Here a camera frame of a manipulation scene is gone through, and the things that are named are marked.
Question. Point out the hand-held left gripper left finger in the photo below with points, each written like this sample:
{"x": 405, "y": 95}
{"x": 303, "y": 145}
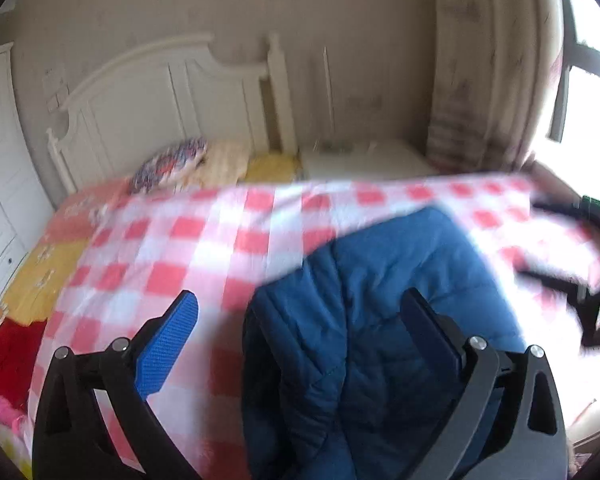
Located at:
{"x": 167, "y": 345}

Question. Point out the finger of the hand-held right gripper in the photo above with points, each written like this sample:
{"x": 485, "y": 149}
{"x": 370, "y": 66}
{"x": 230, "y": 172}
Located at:
{"x": 555, "y": 282}
{"x": 562, "y": 209}

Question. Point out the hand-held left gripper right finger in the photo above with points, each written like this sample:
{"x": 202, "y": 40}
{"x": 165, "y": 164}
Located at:
{"x": 430, "y": 330}

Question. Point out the blue puffer jacket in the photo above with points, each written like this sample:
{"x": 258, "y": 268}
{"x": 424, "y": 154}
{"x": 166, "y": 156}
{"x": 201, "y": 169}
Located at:
{"x": 370, "y": 310}

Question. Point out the pink white checked blanket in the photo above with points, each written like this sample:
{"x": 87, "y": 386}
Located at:
{"x": 180, "y": 240}

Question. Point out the window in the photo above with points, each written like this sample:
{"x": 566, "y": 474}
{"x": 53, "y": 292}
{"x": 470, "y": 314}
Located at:
{"x": 590, "y": 105}

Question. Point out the orange yellow floral bed sheet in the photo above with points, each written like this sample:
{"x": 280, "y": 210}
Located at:
{"x": 40, "y": 270}

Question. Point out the beige printed curtain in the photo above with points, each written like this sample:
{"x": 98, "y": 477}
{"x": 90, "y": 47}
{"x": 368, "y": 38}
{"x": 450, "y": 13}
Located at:
{"x": 485, "y": 60}

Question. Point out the white nightstand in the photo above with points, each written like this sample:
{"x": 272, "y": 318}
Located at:
{"x": 370, "y": 160}

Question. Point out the floral patterned pillow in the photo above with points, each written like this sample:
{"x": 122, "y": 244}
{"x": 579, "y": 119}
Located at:
{"x": 170, "y": 162}

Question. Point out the beige pillow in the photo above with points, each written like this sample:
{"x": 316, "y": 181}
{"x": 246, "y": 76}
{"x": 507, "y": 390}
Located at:
{"x": 225, "y": 160}

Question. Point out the yellow cloth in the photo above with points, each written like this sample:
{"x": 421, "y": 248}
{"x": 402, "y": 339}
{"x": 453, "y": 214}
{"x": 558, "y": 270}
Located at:
{"x": 272, "y": 167}

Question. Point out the white wardrobe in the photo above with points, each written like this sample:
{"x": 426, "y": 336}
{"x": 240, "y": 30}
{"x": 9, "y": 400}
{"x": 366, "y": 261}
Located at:
{"x": 2, "y": 170}

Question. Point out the white wooden headboard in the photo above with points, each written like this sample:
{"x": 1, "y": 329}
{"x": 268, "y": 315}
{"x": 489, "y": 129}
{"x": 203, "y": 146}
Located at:
{"x": 145, "y": 95}

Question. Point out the thin white rod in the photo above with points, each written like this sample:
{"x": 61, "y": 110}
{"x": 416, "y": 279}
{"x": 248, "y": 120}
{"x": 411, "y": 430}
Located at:
{"x": 328, "y": 95}

